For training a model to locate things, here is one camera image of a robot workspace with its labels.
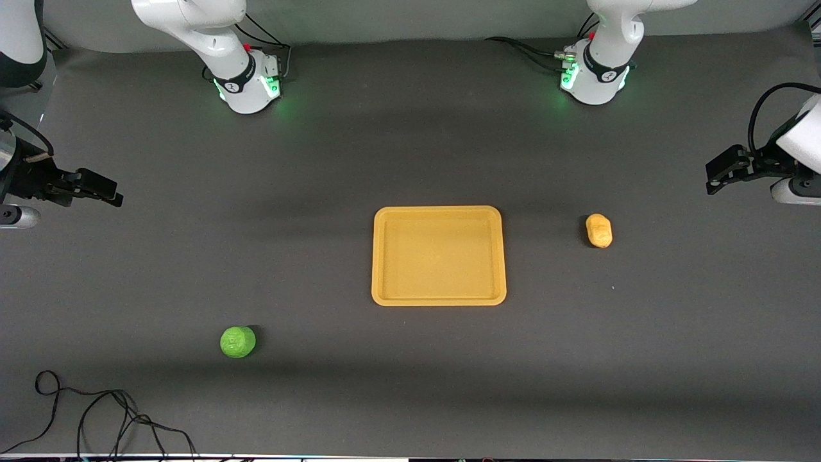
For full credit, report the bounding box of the yellow-brown potato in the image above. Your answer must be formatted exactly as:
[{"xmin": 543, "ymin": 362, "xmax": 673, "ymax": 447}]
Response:
[{"xmin": 586, "ymin": 214, "xmax": 613, "ymax": 248}]

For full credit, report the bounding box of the green apple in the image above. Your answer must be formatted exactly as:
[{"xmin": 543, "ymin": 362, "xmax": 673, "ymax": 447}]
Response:
[{"xmin": 220, "ymin": 326, "xmax": 257, "ymax": 359}]

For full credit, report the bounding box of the yellow rectangular plastic tray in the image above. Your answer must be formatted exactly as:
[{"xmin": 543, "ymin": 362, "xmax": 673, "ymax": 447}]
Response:
[{"xmin": 371, "ymin": 205, "xmax": 507, "ymax": 307}]

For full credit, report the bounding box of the dark grey table mat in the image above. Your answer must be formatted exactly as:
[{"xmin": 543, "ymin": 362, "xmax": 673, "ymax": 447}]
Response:
[{"xmin": 0, "ymin": 22, "xmax": 821, "ymax": 459}]

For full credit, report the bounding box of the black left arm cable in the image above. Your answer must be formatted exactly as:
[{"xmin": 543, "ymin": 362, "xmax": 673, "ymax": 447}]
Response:
[{"xmin": 747, "ymin": 82, "xmax": 821, "ymax": 155}]

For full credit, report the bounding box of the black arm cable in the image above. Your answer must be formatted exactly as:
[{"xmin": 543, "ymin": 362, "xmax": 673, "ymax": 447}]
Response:
[
  {"xmin": 747, "ymin": 82, "xmax": 821, "ymax": 155},
  {"xmin": 0, "ymin": 110, "xmax": 56, "ymax": 160}
]

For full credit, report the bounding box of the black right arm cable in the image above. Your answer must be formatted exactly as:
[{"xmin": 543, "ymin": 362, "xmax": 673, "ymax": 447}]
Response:
[{"xmin": 0, "ymin": 110, "xmax": 56, "ymax": 160}]

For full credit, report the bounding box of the thin black loose cable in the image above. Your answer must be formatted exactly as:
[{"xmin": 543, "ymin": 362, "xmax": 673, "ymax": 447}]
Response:
[
  {"xmin": 77, "ymin": 391, "xmax": 197, "ymax": 462},
  {"xmin": 0, "ymin": 371, "xmax": 139, "ymax": 458}
]

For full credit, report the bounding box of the black right base cable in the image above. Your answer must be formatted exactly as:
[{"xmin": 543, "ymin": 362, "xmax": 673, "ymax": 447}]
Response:
[{"xmin": 232, "ymin": 13, "xmax": 293, "ymax": 81}]

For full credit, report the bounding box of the black base cable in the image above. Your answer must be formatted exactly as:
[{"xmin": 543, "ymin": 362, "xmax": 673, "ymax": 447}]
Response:
[
  {"xmin": 232, "ymin": 13, "xmax": 293, "ymax": 81},
  {"xmin": 486, "ymin": 36, "xmax": 571, "ymax": 71}
]

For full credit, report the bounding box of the black left base cable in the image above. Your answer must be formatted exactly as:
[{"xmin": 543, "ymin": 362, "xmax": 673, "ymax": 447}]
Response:
[{"xmin": 486, "ymin": 36, "xmax": 571, "ymax": 71}]

